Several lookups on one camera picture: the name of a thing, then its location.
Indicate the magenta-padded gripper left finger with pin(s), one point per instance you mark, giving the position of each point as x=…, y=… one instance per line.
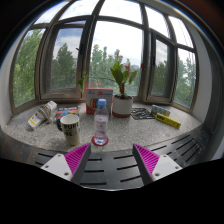
x=57, y=166

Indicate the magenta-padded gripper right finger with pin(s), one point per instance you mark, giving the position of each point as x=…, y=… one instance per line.
x=165, y=166

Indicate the clear blue-capped water bottle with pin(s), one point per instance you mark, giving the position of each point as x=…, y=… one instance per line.
x=100, y=125

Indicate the white paper cup black print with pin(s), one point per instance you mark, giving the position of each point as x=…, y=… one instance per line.
x=71, y=131

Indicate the long yellow glue box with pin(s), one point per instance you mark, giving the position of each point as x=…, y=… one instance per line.
x=168, y=121

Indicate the flat round red coaster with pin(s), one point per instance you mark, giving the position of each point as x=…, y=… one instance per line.
x=100, y=144

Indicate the ball of beige twine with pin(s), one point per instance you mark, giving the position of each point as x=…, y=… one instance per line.
x=45, y=113

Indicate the colourful pencil box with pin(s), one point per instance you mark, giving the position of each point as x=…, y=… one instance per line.
x=66, y=110

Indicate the blue and yellow tissue pack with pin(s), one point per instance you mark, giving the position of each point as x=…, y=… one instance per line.
x=160, y=109

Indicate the red and white carton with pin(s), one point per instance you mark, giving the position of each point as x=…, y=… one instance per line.
x=90, y=100

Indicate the red-flowered plant in white pot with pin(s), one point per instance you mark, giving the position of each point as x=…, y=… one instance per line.
x=122, y=106

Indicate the dark-framed bay window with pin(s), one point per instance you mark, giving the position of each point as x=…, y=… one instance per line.
x=87, y=60

